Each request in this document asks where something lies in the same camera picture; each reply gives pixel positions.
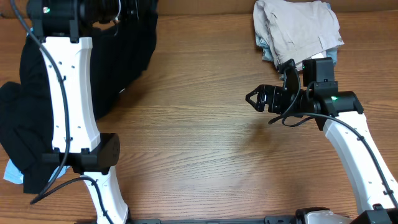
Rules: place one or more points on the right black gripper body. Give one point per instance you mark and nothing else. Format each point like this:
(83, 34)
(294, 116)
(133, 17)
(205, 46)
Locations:
(280, 102)

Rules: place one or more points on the black t-shirt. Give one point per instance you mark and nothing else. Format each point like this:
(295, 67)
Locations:
(119, 56)

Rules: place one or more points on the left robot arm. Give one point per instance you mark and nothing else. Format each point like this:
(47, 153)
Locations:
(62, 30)

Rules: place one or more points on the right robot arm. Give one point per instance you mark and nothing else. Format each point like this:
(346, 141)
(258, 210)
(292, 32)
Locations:
(339, 114)

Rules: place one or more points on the black clothes pile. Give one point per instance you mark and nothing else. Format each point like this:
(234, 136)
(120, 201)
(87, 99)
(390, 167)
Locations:
(25, 124)

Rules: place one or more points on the grey-blue folded garment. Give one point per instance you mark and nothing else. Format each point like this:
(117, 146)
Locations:
(267, 55)

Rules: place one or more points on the beige folded trousers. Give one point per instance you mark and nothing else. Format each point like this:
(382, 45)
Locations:
(296, 30)

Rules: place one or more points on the light blue garment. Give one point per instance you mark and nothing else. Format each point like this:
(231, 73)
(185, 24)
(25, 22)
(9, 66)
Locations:
(14, 174)

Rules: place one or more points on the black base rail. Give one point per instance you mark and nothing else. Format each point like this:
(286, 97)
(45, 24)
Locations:
(211, 221)

